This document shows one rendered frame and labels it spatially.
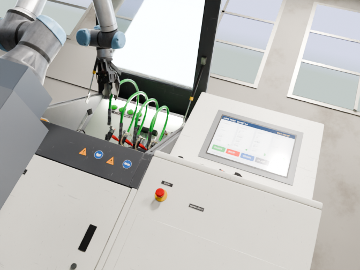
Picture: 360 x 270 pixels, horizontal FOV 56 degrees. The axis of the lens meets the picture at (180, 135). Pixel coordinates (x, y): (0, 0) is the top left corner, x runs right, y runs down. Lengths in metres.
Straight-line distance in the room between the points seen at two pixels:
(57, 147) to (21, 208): 0.29
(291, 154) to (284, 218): 0.51
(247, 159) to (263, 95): 2.54
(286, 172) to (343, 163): 2.33
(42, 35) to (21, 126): 0.32
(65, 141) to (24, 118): 0.51
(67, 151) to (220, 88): 2.91
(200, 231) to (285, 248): 0.31
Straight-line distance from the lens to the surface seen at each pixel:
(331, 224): 3.77
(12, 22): 1.36
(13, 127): 1.09
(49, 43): 1.24
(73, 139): 1.59
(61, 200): 1.50
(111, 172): 1.47
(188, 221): 1.35
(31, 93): 1.16
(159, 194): 1.35
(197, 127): 1.83
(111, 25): 1.54
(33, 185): 1.57
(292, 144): 1.84
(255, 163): 1.72
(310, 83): 4.40
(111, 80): 1.70
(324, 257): 3.68
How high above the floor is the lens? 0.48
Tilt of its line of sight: 24 degrees up
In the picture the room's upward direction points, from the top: 23 degrees clockwise
